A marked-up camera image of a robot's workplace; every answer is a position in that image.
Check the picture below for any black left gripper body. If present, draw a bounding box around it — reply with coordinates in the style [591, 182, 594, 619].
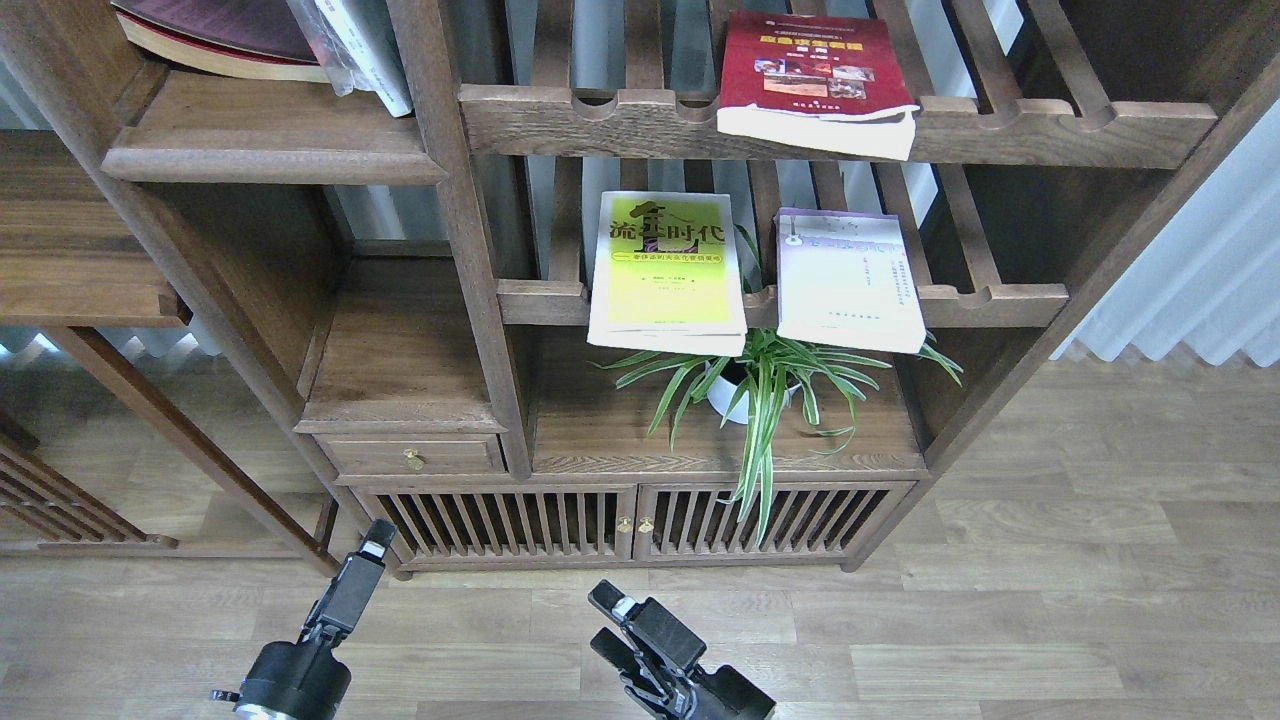
[211, 625, 352, 719]

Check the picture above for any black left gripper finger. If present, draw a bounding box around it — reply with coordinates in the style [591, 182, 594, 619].
[310, 519, 397, 641]

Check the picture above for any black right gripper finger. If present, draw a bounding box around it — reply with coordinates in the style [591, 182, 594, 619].
[588, 580, 707, 675]
[590, 628, 641, 691]

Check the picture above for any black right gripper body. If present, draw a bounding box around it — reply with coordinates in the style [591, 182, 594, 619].
[620, 660, 777, 719]

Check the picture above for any white and purple book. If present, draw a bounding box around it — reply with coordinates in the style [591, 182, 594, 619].
[776, 208, 925, 354]

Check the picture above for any brass drawer knob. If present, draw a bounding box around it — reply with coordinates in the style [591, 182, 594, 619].
[403, 448, 426, 471]

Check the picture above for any green spider plant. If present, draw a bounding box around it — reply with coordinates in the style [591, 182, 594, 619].
[596, 224, 964, 546]

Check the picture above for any yellow-green paperback book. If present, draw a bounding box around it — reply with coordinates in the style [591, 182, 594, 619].
[588, 191, 748, 357]

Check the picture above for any dark wooden bookshelf unit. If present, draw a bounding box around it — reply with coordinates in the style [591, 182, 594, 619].
[3, 1, 1277, 571]

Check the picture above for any white book in plastic wrap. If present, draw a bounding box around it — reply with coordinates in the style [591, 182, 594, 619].
[288, 1, 413, 117]

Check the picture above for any maroon book with cream pages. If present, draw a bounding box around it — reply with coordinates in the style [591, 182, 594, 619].
[110, 1, 328, 83]

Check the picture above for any red paperback book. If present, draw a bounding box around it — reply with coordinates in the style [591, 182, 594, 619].
[716, 10, 920, 161]

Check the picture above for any white pleated curtain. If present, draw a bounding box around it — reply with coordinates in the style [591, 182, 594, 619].
[1052, 106, 1279, 366]

